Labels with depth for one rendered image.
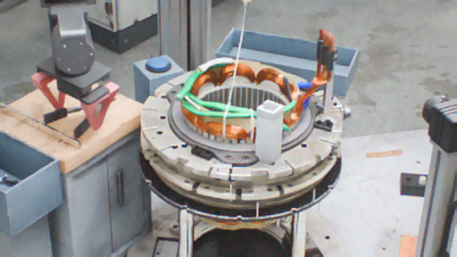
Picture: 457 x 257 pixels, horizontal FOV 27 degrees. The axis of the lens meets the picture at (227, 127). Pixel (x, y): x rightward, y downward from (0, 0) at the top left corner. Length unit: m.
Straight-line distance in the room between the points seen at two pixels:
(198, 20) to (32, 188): 0.62
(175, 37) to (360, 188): 0.48
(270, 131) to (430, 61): 2.67
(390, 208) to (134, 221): 0.50
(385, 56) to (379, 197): 2.16
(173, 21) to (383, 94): 1.92
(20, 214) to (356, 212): 0.68
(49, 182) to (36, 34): 2.69
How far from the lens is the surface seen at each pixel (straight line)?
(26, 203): 1.45
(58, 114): 1.52
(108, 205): 1.61
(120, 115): 1.56
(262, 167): 1.38
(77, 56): 1.34
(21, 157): 1.53
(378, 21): 4.27
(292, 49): 1.81
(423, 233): 1.07
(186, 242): 1.51
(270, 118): 1.35
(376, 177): 1.92
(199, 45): 1.94
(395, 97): 3.71
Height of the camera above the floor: 1.90
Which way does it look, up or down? 33 degrees down
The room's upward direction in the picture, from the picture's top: 1 degrees clockwise
